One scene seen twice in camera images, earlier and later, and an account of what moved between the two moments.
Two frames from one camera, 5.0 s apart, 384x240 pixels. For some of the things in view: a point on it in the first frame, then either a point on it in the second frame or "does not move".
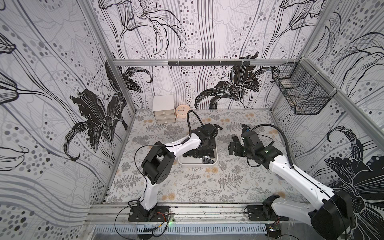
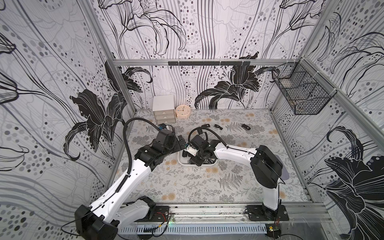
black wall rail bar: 208,63 does not move
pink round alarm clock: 181,111 does not move
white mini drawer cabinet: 163,109 does not move
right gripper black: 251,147 -> 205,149
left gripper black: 211,143 -> 176,147
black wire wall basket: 307,92 does not move
